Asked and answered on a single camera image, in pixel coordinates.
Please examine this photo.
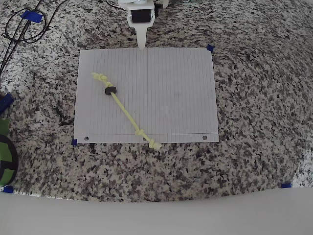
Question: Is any yellow-green knotted rope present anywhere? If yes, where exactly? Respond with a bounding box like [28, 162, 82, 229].
[91, 72, 162, 150]

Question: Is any lined paper sheet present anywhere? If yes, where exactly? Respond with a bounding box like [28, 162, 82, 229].
[73, 47, 219, 144]

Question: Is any blue plastic clamp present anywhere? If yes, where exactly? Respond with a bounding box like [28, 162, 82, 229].
[0, 93, 14, 115]

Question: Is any green tape scrap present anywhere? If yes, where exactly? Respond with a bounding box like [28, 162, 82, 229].
[0, 118, 10, 134]

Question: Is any green filament spool black rim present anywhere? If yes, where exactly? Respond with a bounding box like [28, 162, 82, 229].
[0, 134, 19, 186]

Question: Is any looped thin black cable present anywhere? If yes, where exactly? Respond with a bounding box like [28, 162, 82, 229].
[4, 0, 70, 44]

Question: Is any straight black cable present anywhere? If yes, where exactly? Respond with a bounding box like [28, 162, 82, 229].
[0, 0, 44, 76]

